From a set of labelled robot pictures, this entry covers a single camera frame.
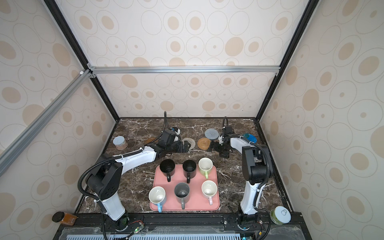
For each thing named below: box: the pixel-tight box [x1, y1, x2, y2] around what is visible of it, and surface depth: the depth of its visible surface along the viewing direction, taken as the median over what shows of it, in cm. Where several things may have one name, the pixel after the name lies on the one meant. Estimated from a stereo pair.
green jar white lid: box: [270, 206, 292, 226], surface depth 73 cm
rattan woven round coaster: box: [197, 137, 211, 151], surface depth 106 cm
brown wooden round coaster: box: [144, 137, 157, 145], surface depth 108 cm
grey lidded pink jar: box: [113, 135, 128, 150], surface depth 102 cm
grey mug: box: [174, 182, 191, 210], surface depth 77 cm
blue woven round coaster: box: [204, 128, 219, 140], surface depth 112 cm
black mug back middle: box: [182, 159, 197, 184], surface depth 87 cm
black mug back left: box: [159, 159, 176, 183], surface depth 86 cm
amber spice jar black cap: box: [52, 211, 78, 226], surface depth 70 cm
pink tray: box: [148, 157, 220, 213], surface depth 83 cm
